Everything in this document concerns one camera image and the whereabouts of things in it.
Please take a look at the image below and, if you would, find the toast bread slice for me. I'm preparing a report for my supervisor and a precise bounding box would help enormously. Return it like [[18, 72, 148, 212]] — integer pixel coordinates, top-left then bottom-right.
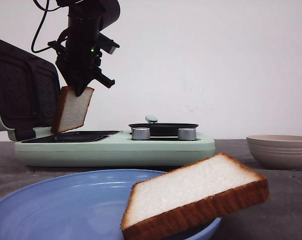
[[51, 86, 94, 134], [121, 153, 269, 240]]

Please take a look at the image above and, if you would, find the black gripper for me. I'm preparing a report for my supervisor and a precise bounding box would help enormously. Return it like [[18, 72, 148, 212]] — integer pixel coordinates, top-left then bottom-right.
[[48, 32, 115, 97]]

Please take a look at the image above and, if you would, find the right silver control knob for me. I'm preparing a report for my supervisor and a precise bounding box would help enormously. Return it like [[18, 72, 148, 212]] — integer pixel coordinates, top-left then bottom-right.
[[178, 128, 197, 141]]

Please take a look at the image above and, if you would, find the mint green breakfast maker base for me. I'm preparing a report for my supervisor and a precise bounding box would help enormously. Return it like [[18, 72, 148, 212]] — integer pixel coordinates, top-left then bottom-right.
[[14, 130, 215, 167]]

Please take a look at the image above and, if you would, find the left silver control knob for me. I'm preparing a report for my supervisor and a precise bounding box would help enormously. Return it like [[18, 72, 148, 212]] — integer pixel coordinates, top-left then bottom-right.
[[131, 127, 150, 141]]

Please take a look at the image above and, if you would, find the beige ribbed bowl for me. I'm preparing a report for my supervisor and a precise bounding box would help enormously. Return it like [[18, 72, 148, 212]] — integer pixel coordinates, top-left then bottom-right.
[[246, 134, 302, 171]]

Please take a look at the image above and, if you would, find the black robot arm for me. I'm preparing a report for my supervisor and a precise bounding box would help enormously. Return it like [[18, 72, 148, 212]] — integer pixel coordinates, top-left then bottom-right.
[[48, 0, 120, 96]]

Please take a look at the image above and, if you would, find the silver control knob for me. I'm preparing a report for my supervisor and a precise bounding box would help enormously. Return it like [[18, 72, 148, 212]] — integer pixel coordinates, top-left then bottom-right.
[[178, 128, 197, 141], [131, 127, 150, 141]]

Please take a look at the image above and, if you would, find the black round frying pan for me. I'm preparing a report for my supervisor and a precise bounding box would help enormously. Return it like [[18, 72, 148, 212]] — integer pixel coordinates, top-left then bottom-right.
[[129, 115, 199, 137]]

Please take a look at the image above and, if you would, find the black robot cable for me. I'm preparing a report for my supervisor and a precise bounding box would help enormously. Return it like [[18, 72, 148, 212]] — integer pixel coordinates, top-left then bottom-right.
[[31, 0, 66, 54]]

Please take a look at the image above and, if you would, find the blue round plate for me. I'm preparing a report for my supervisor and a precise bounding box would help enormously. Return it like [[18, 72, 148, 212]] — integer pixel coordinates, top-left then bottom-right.
[[0, 169, 221, 240]]

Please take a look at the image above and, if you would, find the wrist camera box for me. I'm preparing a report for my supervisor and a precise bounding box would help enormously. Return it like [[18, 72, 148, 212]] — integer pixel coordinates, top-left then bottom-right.
[[97, 33, 120, 55]]

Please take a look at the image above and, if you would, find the breakfast maker hinged lid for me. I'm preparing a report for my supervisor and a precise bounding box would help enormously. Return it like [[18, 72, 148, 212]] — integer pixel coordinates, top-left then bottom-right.
[[0, 40, 60, 141]]

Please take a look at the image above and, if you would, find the grey table cloth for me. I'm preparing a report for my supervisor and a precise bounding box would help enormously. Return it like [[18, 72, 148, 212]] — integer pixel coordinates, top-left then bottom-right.
[[0, 139, 302, 240]]

